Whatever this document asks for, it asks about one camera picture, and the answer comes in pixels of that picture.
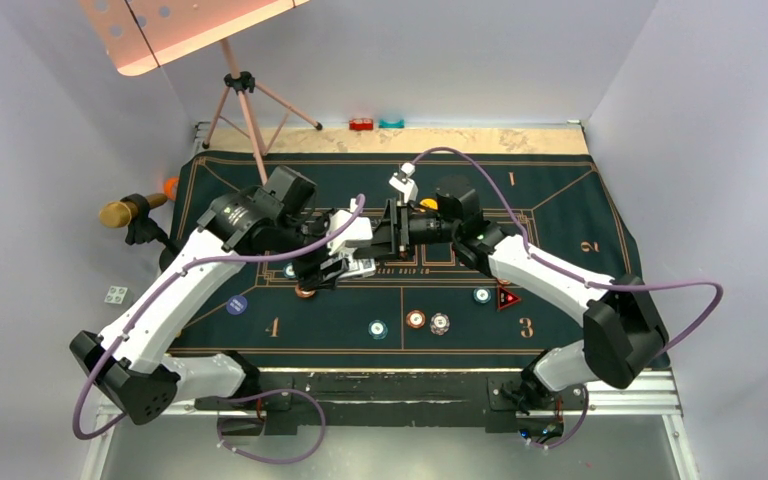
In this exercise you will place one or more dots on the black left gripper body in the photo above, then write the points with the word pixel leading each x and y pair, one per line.
pixel 296 236

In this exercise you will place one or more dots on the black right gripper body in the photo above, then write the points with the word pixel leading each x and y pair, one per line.
pixel 409 229

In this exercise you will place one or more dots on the yellow big blind button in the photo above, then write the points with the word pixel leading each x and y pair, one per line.
pixel 429 203

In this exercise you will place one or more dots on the green blue poker chip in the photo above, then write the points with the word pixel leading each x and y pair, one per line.
pixel 289 271

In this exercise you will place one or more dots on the orange yellow poker chip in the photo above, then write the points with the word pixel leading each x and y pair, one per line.
pixel 304 294

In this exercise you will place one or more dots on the black red all-in triangle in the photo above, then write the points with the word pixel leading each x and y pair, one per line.
pixel 505 297

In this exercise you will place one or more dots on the purple small blind button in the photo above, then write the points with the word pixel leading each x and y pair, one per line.
pixel 237 305

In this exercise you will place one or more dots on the blue white card deck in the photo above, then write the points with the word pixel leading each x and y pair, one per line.
pixel 359 268

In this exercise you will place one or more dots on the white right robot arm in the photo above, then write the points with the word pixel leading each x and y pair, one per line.
pixel 621 326

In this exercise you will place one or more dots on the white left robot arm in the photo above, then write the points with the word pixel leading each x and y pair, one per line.
pixel 128 360

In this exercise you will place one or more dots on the green poker mat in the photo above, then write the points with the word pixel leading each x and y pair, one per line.
pixel 561 199

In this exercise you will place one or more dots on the white pink chip stack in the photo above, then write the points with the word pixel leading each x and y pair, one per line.
pixel 439 324

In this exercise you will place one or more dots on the orange yellow chip stack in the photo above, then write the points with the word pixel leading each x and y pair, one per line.
pixel 415 319

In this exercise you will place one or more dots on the red block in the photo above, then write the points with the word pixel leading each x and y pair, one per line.
pixel 361 124

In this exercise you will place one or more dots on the teal block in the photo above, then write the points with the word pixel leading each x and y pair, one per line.
pixel 391 123

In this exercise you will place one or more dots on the gold microphone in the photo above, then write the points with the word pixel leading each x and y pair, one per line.
pixel 120 213

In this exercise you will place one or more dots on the grey lego brick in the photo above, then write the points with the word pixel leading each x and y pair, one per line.
pixel 117 295

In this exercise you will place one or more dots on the pink music stand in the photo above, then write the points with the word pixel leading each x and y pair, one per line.
pixel 141 36

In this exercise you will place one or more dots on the white left camera box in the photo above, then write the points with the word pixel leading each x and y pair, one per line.
pixel 357 234

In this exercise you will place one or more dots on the aluminium rail frame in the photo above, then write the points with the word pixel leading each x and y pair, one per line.
pixel 653 393

